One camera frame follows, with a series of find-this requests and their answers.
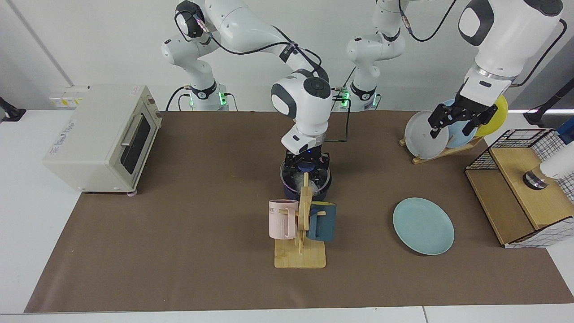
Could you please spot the blue plastic piece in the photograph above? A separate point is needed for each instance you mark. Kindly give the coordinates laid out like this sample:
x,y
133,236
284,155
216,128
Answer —
x,y
567,135

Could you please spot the pink cup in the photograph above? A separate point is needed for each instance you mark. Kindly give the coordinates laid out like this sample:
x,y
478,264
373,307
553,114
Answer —
x,y
282,222

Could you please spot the brown table cloth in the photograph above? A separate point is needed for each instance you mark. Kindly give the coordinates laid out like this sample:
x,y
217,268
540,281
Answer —
x,y
179,269

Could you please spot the yellow plate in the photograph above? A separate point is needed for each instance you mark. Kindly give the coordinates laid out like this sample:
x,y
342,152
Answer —
x,y
500,114

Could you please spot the pale toaster oven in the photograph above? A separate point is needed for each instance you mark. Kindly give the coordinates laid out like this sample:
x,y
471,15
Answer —
x,y
89,143

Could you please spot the white cylindrical device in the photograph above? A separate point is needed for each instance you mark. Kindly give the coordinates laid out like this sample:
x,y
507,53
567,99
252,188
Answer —
x,y
558,166

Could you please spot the glass lid with blue knob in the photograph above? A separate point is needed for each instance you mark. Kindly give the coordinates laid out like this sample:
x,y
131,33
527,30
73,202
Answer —
x,y
307,167

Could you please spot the dark teal cup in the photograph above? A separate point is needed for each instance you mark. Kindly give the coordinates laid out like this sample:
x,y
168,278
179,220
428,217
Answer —
x,y
325,224

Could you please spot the wooden cup stand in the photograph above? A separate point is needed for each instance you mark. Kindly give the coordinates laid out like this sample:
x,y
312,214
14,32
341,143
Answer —
x,y
300,258

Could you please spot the light blue plate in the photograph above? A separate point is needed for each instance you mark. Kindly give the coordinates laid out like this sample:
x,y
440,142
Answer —
x,y
455,137

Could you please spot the white wall socket strip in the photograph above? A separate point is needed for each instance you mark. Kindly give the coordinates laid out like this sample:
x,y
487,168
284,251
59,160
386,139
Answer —
x,y
67,99

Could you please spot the light green plate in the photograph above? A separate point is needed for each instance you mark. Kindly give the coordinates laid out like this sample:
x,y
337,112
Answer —
x,y
423,226

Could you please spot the black clamp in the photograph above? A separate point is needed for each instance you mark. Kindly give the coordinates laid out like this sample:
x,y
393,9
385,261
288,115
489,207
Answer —
x,y
11,112

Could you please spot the pale grey plate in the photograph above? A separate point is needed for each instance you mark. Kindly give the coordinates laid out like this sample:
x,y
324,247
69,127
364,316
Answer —
x,y
421,143

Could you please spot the wooden plate rack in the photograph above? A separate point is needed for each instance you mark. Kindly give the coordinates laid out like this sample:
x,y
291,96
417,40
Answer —
x,y
448,152

